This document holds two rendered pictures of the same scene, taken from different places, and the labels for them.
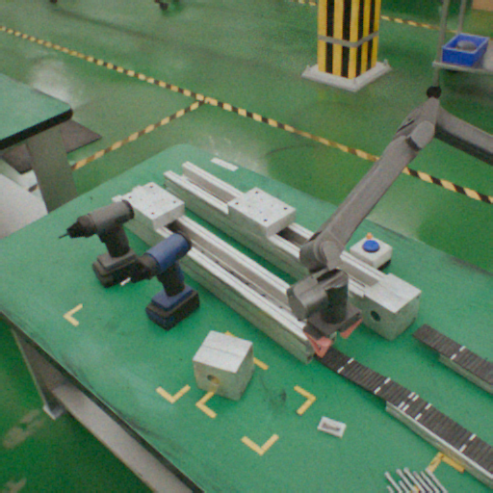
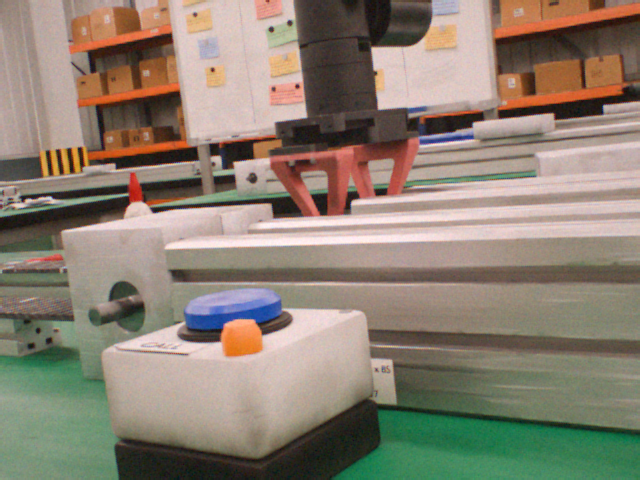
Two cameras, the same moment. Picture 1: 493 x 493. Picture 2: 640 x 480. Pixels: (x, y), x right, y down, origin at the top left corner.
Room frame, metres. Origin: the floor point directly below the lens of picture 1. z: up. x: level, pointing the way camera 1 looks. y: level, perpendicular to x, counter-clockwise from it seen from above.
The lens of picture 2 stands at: (1.56, -0.38, 0.91)
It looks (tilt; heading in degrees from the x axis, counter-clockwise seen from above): 7 degrees down; 165
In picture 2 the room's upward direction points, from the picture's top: 7 degrees counter-clockwise
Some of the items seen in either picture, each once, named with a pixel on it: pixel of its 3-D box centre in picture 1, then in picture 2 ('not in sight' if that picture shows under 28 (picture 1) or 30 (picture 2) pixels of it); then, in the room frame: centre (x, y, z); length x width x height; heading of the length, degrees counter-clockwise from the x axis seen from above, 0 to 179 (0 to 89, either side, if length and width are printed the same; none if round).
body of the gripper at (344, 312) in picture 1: (333, 307); (340, 90); (0.89, -0.18, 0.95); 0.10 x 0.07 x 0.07; 128
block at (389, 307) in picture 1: (393, 304); (165, 293); (1.00, -0.34, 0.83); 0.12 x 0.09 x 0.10; 129
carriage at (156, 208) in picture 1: (153, 209); not in sight; (1.42, 0.25, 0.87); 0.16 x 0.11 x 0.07; 39
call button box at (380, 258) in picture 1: (368, 257); (257, 388); (1.20, -0.32, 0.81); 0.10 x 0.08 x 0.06; 129
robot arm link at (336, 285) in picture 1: (332, 287); (336, 12); (0.88, -0.17, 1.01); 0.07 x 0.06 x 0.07; 122
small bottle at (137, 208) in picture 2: not in sight; (138, 217); (0.40, -0.32, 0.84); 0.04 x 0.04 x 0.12
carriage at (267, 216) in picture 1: (261, 216); not in sight; (1.34, -0.05, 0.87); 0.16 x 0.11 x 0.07; 39
